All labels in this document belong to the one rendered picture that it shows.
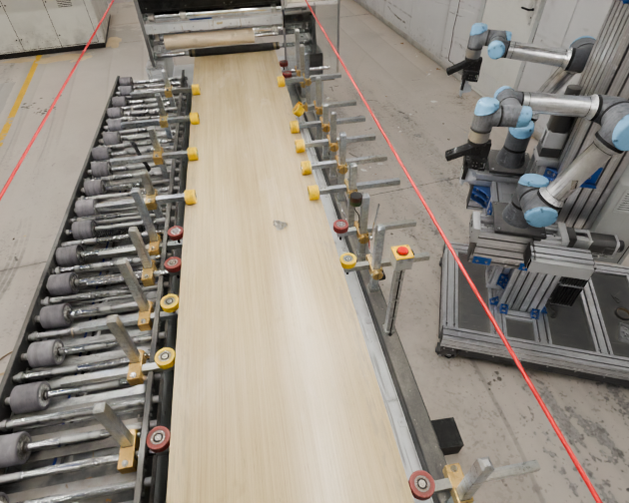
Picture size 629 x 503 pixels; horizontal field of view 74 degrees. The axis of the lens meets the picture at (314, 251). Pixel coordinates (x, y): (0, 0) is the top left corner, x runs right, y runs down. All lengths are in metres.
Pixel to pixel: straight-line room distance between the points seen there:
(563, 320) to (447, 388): 0.83
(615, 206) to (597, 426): 1.25
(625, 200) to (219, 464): 2.01
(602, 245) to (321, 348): 1.39
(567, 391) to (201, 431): 2.14
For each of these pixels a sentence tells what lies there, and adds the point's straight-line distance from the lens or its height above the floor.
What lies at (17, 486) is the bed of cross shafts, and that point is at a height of 0.71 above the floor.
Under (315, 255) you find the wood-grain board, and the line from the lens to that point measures 2.04.
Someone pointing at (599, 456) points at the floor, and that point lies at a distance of 2.88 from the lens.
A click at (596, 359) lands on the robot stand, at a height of 0.23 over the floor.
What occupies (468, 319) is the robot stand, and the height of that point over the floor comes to 0.21.
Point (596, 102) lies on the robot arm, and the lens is 1.94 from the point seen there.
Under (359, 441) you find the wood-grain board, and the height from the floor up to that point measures 0.90.
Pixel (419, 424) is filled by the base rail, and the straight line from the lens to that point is 1.83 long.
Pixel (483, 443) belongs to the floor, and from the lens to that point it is 2.66.
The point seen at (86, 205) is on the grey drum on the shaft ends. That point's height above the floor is 0.85.
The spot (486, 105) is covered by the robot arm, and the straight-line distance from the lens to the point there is 1.67.
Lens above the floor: 2.36
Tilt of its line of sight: 45 degrees down
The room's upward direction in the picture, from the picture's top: 2 degrees counter-clockwise
